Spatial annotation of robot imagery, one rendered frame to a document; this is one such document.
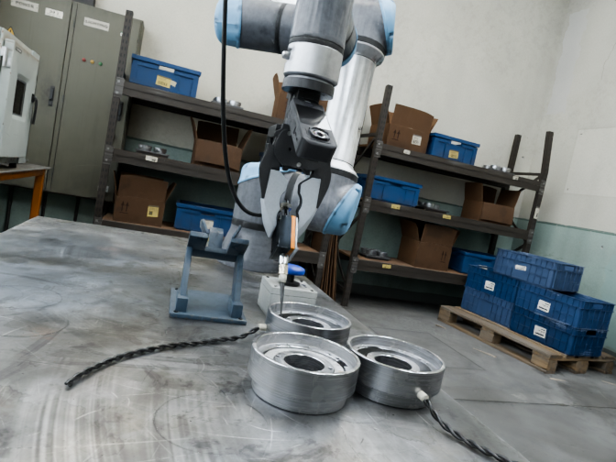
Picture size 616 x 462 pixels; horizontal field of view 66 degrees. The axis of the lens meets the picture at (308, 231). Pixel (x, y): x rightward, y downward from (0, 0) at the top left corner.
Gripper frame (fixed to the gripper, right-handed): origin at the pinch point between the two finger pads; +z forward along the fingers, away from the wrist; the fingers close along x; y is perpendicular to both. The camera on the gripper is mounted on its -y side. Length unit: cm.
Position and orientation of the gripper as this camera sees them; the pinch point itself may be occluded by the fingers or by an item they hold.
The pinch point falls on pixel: (284, 231)
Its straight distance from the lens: 64.3
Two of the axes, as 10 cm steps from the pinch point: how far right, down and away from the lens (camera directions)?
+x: -9.5, -1.6, -2.7
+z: -1.9, 9.8, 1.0
